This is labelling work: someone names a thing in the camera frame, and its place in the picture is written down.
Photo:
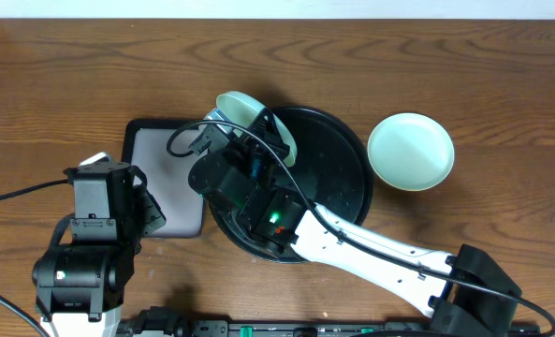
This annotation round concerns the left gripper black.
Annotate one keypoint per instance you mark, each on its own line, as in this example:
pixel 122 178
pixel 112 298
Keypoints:
pixel 148 202

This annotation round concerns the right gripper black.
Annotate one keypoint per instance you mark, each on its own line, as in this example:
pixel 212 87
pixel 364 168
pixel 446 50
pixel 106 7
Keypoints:
pixel 259 144

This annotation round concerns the mint green plate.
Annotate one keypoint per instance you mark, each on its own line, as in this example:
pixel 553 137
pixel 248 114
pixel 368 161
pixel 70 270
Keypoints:
pixel 410 151
pixel 242 109

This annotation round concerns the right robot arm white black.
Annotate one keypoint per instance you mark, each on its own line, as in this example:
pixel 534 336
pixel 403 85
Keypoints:
pixel 463 294

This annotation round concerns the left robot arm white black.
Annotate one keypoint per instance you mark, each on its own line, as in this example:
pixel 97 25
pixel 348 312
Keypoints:
pixel 80 280

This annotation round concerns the rectangular black grey tray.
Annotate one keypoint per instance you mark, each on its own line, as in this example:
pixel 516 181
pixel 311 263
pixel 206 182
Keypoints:
pixel 145 142

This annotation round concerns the round black tray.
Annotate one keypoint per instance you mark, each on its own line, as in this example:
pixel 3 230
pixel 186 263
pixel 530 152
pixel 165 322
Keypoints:
pixel 331 169

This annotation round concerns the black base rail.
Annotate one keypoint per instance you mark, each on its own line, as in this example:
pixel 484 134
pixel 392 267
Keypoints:
pixel 164 321

